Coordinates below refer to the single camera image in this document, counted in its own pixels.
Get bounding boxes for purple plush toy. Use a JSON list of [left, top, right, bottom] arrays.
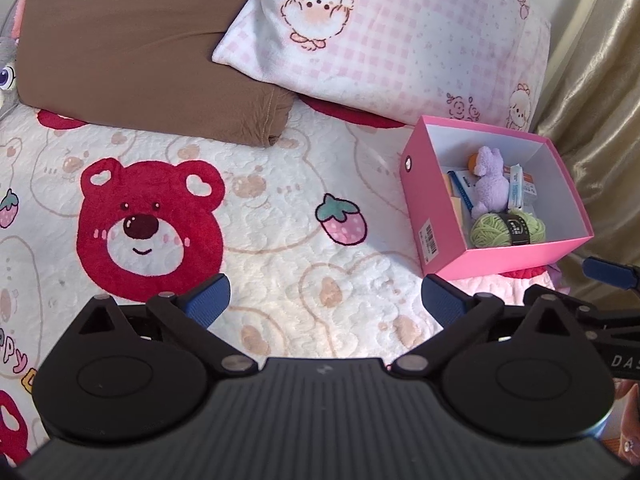
[[470, 146, 512, 218]]

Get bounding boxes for pink cardboard box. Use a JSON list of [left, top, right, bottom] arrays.
[[401, 115, 596, 281]]

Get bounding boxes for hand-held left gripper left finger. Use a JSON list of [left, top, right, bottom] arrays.
[[75, 274, 258, 377]]

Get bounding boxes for blue wet wipes packet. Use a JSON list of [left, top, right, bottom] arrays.
[[445, 170, 480, 213]]

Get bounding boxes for green yarn ball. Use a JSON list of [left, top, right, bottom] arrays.
[[469, 210, 547, 250]]

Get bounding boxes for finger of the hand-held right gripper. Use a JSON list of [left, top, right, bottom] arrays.
[[582, 256, 640, 291], [524, 284, 640, 333]]

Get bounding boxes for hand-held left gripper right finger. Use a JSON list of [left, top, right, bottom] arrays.
[[390, 274, 576, 376]]

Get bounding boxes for white tissue pack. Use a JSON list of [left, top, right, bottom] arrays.
[[502, 162, 538, 211]]

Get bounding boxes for brown pillow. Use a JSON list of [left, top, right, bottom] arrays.
[[19, 0, 296, 148]]

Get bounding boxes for beige curtain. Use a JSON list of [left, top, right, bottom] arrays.
[[532, 0, 640, 301]]

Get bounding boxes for pink checked pillow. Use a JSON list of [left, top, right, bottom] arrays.
[[212, 0, 553, 133]]

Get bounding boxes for bear print blanket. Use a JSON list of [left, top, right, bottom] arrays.
[[0, 95, 571, 461]]

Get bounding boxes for grey bunny plush toy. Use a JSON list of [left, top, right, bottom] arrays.
[[0, 0, 28, 118]]

